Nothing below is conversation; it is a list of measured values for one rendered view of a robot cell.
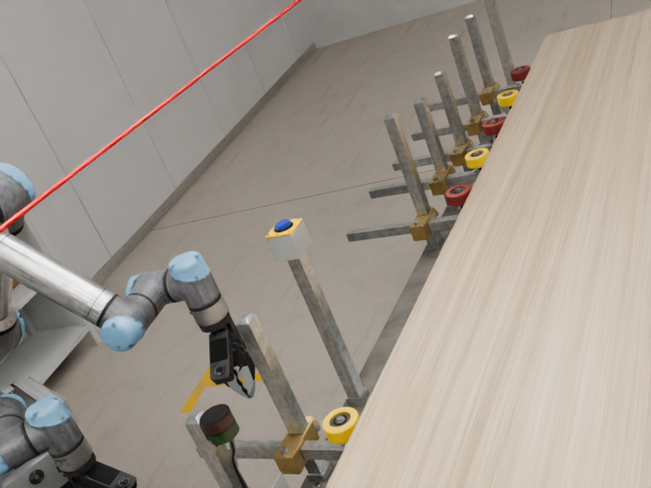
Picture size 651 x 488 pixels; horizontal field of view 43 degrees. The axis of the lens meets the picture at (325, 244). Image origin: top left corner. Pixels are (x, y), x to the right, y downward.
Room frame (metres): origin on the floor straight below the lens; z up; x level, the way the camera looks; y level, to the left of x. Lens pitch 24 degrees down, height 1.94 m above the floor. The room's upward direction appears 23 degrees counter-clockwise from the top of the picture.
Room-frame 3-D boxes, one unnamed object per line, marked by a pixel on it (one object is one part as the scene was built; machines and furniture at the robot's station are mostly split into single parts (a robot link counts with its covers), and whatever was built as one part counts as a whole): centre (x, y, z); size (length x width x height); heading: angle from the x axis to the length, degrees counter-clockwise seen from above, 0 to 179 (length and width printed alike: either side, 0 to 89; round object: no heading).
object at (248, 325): (1.54, 0.22, 0.92); 0.04 x 0.04 x 0.48; 57
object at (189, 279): (1.59, 0.29, 1.25); 0.09 x 0.08 x 0.11; 64
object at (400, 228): (2.37, -0.26, 0.80); 0.44 x 0.03 x 0.04; 57
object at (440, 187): (2.57, -0.45, 0.83); 0.14 x 0.06 x 0.05; 147
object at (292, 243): (1.75, 0.07, 1.18); 0.07 x 0.07 x 0.08; 57
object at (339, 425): (1.42, 0.11, 0.85); 0.08 x 0.08 x 0.11
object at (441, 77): (2.80, -0.60, 0.88); 0.04 x 0.04 x 0.48; 57
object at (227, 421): (1.30, 0.31, 1.10); 0.06 x 0.06 x 0.02
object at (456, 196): (2.26, -0.43, 0.85); 0.08 x 0.08 x 0.11
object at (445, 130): (3.00, -0.67, 0.81); 0.44 x 0.03 x 0.04; 57
